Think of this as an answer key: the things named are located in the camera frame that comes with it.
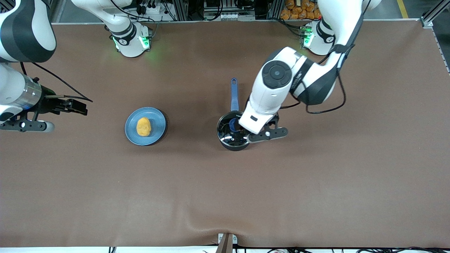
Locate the glass lid with blue knob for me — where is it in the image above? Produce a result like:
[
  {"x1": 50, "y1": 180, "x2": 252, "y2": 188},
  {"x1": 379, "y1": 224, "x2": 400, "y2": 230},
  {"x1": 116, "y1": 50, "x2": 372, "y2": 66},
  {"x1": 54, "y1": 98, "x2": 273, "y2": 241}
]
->
[{"x1": 217, "y1": 112, "x2": 251, "y2": 148}]

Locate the yellow potato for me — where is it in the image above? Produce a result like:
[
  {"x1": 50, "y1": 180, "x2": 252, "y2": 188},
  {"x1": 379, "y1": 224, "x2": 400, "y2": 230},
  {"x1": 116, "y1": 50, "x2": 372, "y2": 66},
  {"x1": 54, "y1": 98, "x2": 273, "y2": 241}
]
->
[{"x1": 136, "y1": 117, "x2": 152, "y2": 137}]

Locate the light blue plate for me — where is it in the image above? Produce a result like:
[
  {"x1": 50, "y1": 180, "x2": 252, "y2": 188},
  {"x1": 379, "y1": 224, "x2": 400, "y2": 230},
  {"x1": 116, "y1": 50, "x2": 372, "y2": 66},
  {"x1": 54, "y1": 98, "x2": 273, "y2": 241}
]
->
[{"x1": 125, "y1": 107, "x2": 167, "y2": 146}]

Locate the brown table cover mat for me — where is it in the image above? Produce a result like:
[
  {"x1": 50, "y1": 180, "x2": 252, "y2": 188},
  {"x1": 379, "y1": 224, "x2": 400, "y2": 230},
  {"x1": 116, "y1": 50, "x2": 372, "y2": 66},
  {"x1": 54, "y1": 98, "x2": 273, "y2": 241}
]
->
[{"x1": 0, "y1": 19, "x2": 450, "y2": 248}]

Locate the bag of orange items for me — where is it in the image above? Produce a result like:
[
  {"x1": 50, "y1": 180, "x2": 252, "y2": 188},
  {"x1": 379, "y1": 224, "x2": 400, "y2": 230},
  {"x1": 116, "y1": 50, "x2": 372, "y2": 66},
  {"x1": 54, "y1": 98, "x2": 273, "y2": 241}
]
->
[{"x1": 280, "y1": 0, "x2": 322, "y2": 20}]

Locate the white power strip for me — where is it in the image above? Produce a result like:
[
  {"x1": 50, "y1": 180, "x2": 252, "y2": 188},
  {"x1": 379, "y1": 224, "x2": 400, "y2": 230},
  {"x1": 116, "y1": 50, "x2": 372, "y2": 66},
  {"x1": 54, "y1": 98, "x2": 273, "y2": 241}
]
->
[{"x1": 135, "y1": 0, "x2": 166, "y2": 14}]

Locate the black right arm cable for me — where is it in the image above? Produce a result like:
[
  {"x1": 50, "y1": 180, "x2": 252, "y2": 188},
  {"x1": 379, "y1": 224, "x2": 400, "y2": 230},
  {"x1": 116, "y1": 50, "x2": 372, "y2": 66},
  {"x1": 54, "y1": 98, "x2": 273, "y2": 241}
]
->
[{"x1": 19, "y1": 61, "x2": 94, "y2": 103}]

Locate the dark pot with blue handle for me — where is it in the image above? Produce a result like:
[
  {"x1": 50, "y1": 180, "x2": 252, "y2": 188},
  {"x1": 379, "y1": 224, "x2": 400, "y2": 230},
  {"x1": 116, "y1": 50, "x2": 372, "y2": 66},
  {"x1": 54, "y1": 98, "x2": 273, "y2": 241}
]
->
[{"x1": 216, "y1": 78, "x2": 254, "y2": 151}]

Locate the metal table edge bracket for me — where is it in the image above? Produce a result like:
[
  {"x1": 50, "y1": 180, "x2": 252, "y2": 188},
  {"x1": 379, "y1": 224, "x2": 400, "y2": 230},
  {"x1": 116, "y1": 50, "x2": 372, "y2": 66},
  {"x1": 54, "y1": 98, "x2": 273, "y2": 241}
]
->
[{"x1": 217, "y1": 233, "x2": 238, "y2": 253}]

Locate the aluminium frame post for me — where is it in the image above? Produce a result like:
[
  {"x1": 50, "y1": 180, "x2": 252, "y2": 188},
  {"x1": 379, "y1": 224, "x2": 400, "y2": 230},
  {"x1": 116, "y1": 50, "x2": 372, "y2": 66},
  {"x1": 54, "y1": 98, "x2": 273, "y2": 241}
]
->
[{"x1": 420, "y1": 0, "x2": 450, "y2": 28}]

